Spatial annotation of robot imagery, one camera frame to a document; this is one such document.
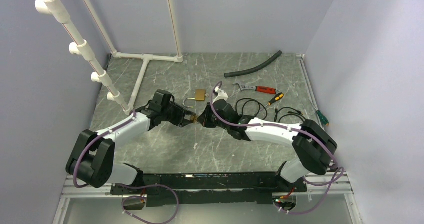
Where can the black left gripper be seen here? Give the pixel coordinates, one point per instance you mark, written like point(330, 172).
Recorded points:
point(180, 120)

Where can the red handled adjustable wrench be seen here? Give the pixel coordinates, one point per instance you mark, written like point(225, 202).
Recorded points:
point(260, 89)

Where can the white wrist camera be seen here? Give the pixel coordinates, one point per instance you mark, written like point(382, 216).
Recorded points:
point(219, 94)

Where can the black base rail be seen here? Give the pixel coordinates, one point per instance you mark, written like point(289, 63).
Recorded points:
point(160, 189)

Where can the yellow black screwdriver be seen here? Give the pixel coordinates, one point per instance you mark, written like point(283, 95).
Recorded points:
point(275, 99)

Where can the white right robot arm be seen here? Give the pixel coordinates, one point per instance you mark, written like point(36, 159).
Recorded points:
point(314, 148)

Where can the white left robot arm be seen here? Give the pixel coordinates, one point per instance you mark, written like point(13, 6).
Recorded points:
point(91, 162)

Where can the small brass padlock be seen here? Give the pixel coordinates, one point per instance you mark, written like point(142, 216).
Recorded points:
point(193, 118)

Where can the green handled screwdriver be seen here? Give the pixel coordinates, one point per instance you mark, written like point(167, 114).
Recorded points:
point(322, 118)

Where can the large brass padlock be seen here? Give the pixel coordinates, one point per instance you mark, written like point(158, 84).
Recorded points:
point(199, 96)

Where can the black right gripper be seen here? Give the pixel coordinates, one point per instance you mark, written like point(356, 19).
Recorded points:
point(204, 118)

